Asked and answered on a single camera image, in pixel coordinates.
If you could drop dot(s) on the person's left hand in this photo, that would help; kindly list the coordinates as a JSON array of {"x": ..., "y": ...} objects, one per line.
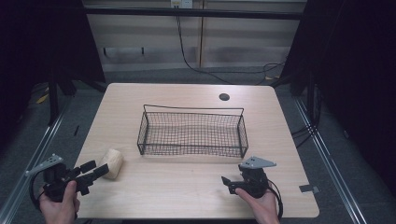
[{"x": 60, "y": 210}]

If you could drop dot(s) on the aluminium floor rail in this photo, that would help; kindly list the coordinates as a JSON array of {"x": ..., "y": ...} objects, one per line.
[
  {"x": 330, "y": 165},
  {"x": 34, "y": 155}
]

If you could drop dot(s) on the yellow floor tape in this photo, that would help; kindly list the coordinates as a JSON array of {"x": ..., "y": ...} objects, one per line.
[{"x": 42, "y": 98}]

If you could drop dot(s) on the white wall socket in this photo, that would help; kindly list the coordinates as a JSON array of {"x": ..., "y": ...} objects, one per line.
[{"x": 181, "y": 3}]

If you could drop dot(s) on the black horizontal frame bar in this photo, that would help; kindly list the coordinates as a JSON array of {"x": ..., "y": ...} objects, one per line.
[{"x": 193, "y": 13}]

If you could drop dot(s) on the grey tape strip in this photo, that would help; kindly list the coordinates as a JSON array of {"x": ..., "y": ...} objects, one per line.
[{"x": 309, "y": 188}]

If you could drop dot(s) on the black stand leg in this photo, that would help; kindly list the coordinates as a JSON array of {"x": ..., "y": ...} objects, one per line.
[{"x": 53, "y": 102}]

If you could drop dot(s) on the person's right hand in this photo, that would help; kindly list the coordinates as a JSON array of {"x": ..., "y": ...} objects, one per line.
[{"x": 264, "y": 208}]

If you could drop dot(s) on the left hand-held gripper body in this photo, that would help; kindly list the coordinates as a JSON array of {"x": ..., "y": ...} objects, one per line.
[{"x": 56, "y": 183}]

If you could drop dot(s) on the small black floor piece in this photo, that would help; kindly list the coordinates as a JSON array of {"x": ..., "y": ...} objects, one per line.
[{"x": 76, "y": 130}]

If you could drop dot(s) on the black round table grommet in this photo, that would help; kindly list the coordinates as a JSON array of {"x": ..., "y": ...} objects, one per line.
[{"x": 224, "y": 96}]

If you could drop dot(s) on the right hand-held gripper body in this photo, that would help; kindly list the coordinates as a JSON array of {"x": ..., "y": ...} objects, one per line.
[{"x": 257, "y": 182}]

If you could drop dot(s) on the black curtain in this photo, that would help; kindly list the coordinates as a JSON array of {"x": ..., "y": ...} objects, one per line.
[
  {"x": 37, "y": 46},
  {"x": 358, "y": 77}
]

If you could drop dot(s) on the pale beige rounded block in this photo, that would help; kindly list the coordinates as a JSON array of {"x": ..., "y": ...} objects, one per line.
[{"x": 112, "y": 161}]

